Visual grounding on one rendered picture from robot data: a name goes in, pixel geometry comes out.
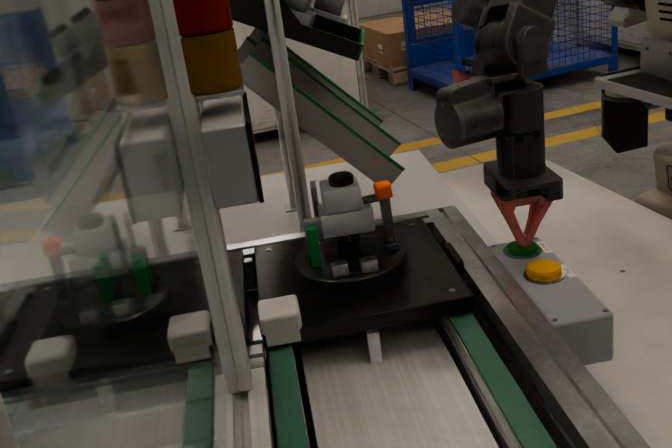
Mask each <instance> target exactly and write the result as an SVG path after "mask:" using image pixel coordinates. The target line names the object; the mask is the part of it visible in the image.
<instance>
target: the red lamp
mask: <svg viewBox="0 0 672 448"><path fill-rule="evenodd" d="M173 4H174V9H175V14H176V19H177V24H178V30H179V35H181V36H195V35H203V34H209V33H214V32H219V31H223V30H226V29H229V28H231V27H232V26H233V21H232V15H231V9H230V4H229V0H173Z"/></svg>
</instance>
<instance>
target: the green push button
mask: <svg viewBox="0 0 672 448"><path fill-rule="evenodd" d="M538 251H539V246H538V244H536V243H535V242H533V241H532V243H531V244H530V245H527V246H519V245H518V243H517V241H512V242H510V243H509V244H508V245H507V246H506V252H507V253H508V254H510V255H512V256H517V257H527V256H531V255H534V254H536V253H537V252H538Z"/></svg>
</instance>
